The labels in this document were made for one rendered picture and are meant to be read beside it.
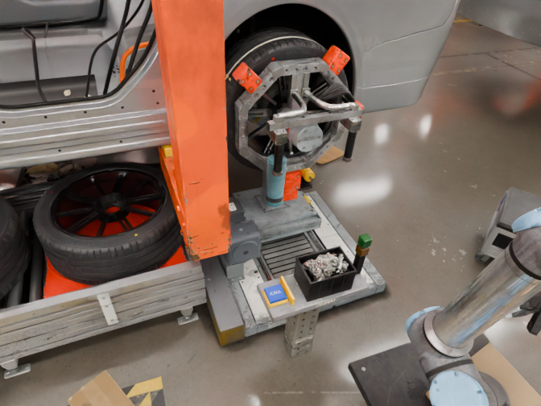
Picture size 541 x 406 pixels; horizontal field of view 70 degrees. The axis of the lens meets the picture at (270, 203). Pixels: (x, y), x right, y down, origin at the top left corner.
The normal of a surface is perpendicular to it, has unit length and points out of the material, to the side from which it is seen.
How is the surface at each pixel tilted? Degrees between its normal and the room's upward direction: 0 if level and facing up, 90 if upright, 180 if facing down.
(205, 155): 90
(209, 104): 90
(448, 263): 0
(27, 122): 91
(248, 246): 90
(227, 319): 0
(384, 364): 0
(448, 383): 46
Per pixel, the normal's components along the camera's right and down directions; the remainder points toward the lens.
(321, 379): 0.05, -0.76
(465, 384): -0.58, -0.31
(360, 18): 0.37, 0.62
